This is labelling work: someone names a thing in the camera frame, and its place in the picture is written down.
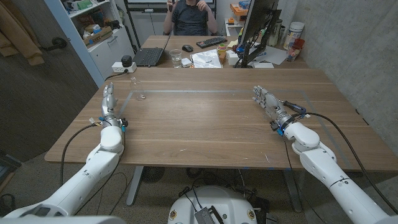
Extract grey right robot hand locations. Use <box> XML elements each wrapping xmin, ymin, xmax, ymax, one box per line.
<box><xmin>252</xmin><ymin>85</ymin><xmax>296</xmax><ymax>133</ymax></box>

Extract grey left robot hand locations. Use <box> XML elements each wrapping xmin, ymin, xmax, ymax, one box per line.
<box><xmin>99</xmin><ymin>82</ymin><xmax>129</xmax><ymax>128</ymax></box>

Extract blue black screwdriver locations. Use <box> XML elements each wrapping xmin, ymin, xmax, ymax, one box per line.
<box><xmin>279</xmin><ymin>99</ymin><xmax>308</xmax><ymax>115</ymax></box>

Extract clear plastic bottle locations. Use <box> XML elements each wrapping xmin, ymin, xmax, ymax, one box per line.
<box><xmin>129</xmin><ymin>77</ymin><xmax>147</xmax><ymax>102</ymax></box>

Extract dark thermos bottle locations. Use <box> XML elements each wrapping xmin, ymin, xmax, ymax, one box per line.
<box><xmin>268</xmin><ymin>19</ymin><xmax>284</xmax><ymax>47</ymax></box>

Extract white power strip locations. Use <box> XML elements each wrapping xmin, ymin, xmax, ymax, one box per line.
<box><xmin>111</xmin><ymin>61</ymin><xmax>137</xmax><ymax>74</ymax></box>

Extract white paper sheet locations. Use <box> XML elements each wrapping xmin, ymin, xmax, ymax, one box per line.
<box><xmin>248</xmin><ymin>45</ymin><xmax>289</xmax><ymax>66</ymax></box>

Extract white shelf cabinet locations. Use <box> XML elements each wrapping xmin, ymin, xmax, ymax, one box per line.
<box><xmin>43</xmin><ymin>0</ymin><xmax>136</xmax><ymax>88</ymax></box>

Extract red snack packet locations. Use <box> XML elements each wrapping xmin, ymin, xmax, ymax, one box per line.
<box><xmin>286</xmin><ymin>37</ymin><xmax>306</xmax><ymax>62</ymax></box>

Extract black laptop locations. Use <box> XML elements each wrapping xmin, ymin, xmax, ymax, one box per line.
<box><xmin>132</xmin><ymin>30</ymin><xmax>172</xmax><ymax>68</ymax></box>

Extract small white box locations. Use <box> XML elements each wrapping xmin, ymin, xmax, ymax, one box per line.
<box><xmin>226</xmin><ymin>49</ymin><xmax>240</xmax><ymax>66</ymax></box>

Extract wooden work table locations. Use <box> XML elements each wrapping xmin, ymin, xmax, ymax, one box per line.
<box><xmin>44</xmin><ymin>67</ymin><xmax>398</xmax><ymax>215</ymax></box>

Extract cardboard box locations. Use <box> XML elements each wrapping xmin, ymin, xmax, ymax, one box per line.
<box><xmin>83</xmin><ymin>26</ymin><xmax>114</xmax><ymax>49</ymax></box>

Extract colourful stacked cups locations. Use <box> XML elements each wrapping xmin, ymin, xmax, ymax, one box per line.
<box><xmin>216</xmin><ymin>43</ymin><xmax>228</xmax><ymax>65</ymax></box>

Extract white cylindrical canister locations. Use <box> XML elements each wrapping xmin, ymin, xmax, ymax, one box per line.
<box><xmin>282</xmin><ymin>21</ymin><xmax>305</xmax><ymax>50</ymax></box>

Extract clear drinking glass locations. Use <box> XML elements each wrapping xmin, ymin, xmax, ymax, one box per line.
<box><xmin>169</xmin><ymin>49</ymin><xmax>183</xmax><ymax>69</ymax></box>

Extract black round floor fan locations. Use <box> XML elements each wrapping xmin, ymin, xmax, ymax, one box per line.
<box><xmin>141</xmin><ymin>166</ymin><xmax>166</xmax><ymax>184</ymax></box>

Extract black monitor on stand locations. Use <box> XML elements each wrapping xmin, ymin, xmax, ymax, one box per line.
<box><xmin>233</xmin><ymin>0</ymin><xmax>282</xmax><ymax>68</ymax></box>

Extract black keyboard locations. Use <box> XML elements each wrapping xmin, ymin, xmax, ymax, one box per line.
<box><xmin>196</xmin><ymin>36</ymin><xmax>228</xmax><ymax>49</ymax></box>

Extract wooden desk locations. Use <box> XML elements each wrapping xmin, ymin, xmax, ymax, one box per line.
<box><xmin>136</xmin><ymin>34</ymin><xmax>310</xmax><ymax>70</ymax></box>

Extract orange box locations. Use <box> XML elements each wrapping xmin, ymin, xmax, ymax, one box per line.
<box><xmin>229</xmin><ymin>2</ymin><xmax>250</xmax><ymax>17</ymax></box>

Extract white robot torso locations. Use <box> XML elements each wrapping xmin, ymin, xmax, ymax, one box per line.
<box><xmin>167</xmin><ymin>185</ymin><xmax>258</xmax><ymax>224</ymax></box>

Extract brown coat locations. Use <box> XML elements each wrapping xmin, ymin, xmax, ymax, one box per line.
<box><xmin>0</xmin><ymin>0</ymin><xmax>46</xmax><ymax>67</ymax></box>

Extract person in dark shirt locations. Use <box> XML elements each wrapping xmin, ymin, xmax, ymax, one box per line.
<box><xmin>162</xmin><ymin>0</ymin><xmax>218</xmax><ymax>36</ymax></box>

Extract grey box on torso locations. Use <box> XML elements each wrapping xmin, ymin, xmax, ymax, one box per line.
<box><xmin>194</xmin><ymin>205</ymin><xmax>225</xmax><ymax>224</ymax></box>

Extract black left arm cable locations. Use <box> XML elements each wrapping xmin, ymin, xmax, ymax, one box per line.
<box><xmin>60</xmin><ymin>122</ymin><xmax>104</xmax><ymax>187</ymax></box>

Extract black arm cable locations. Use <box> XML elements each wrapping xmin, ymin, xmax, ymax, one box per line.
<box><xmin>60</xmin><ymin>122</ymin><xmax>104</xmax><ymax>187</ymax></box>
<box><xmin>298</xmin><ymin>111</ymin><xmax>398</xmax><ymax>215</ymax></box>

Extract black door handle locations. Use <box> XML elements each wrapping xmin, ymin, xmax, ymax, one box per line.
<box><xmin>42</xmin><ymin>36</ymin><xmax>68</xmax><ymax>52</ymax></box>

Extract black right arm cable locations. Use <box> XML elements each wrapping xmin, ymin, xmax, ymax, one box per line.
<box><xmin>298</xmin><ymin>111</ymin><xmax>398</xmax><ymax>215</ymax></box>

